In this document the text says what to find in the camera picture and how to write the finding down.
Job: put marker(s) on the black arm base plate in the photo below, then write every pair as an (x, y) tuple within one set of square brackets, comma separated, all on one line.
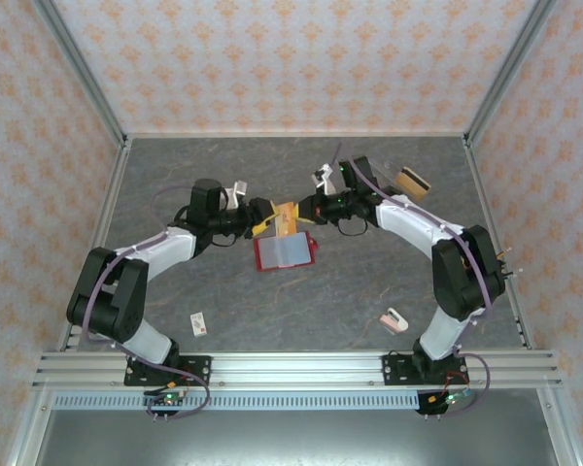
[(396, 370), (196, 370)]

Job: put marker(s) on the black pencil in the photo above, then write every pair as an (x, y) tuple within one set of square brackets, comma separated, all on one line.
[(512, 274)]

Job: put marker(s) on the small white red box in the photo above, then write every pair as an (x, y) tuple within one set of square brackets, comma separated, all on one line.
[(198, 325)]

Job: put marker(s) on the orange credit card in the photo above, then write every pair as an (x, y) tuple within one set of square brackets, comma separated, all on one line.
[(285, 221)]

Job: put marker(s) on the grey metal sheet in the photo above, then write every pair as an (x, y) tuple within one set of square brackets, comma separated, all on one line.
[(296, 439)]

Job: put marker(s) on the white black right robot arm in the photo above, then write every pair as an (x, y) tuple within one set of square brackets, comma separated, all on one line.
[(442, 335)]

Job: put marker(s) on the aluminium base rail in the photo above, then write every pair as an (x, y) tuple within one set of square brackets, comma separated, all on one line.
[(296, 369)]

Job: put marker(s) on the aluminium frame post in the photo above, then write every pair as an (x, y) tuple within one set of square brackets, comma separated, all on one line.
[(29, 432), (84, 73), (506, 73), (558, 432)]

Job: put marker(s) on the pink stapler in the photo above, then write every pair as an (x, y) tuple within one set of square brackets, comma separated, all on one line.
[(393, 321)]

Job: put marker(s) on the aluminium table edge rail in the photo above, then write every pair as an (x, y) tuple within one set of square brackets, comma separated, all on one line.
[(483, 194), (113, 194)]

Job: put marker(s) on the clear acrylic card stand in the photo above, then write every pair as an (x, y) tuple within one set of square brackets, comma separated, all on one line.
[(386, 167)]

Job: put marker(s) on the red leather card holder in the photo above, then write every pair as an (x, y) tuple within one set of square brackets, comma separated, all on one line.
[(282, 252)]

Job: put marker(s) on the small circuit board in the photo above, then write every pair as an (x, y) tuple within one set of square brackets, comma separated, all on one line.
[(449, 399), (167, 399)]

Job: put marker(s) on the yellow pencil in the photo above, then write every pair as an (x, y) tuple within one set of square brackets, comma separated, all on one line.
[(504, 253)]

